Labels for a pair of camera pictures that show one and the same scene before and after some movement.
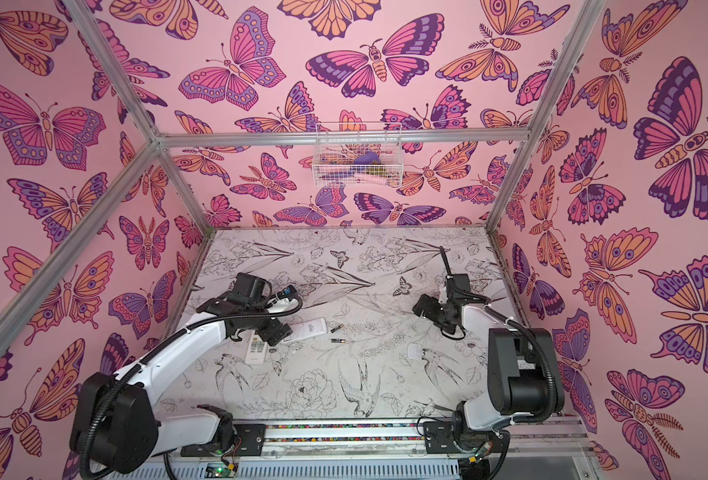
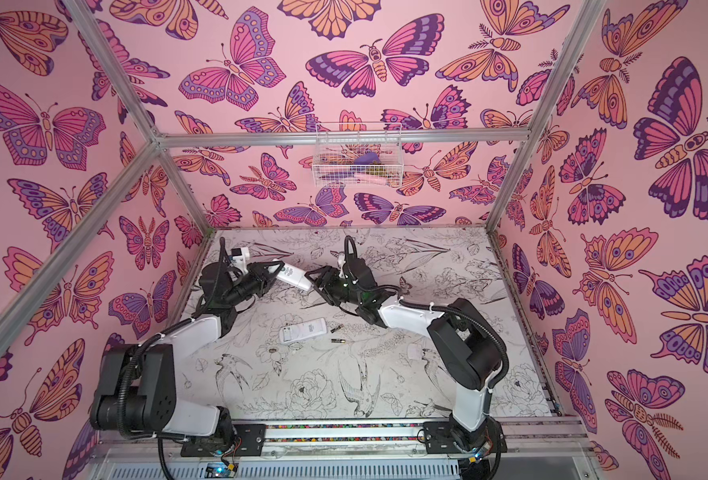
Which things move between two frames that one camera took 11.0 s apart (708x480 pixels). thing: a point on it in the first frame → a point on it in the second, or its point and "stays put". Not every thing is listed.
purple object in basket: [367, 158] stays put
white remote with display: [307, 329] stays put
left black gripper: [275, 332] → [257, 275]
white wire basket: [361, 154] stays put
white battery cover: [414, 351] stays put
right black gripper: [429, 308] → [333, 278]
